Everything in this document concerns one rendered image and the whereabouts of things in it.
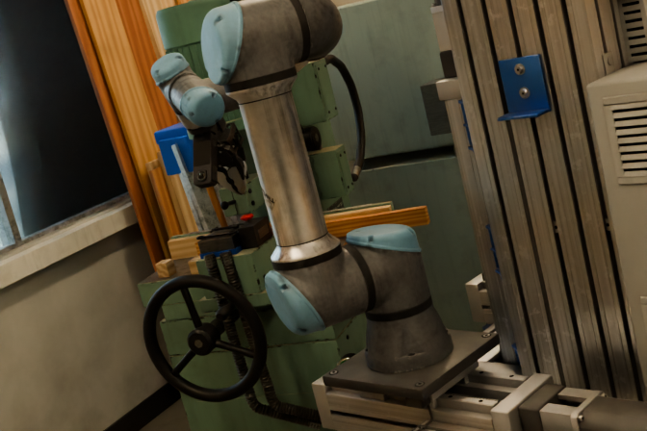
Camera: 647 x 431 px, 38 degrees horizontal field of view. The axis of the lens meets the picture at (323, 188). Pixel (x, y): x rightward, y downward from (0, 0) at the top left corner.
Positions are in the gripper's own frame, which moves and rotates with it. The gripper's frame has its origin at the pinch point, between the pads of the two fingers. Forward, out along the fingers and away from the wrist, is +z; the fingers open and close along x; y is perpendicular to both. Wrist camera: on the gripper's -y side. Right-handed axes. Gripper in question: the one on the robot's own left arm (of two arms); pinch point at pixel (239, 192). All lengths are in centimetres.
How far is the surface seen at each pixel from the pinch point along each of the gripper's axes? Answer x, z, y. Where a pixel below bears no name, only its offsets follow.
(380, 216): -24.8, 20.7, 7.2
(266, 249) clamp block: -3.5, 10.9, -7.8
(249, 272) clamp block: -2.0, 9.6, -15.3
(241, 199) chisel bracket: 6.6, 9.9, 8.8
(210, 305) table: 9.6, 15.0, -18.4
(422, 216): -34.4, 22.0, 6.4
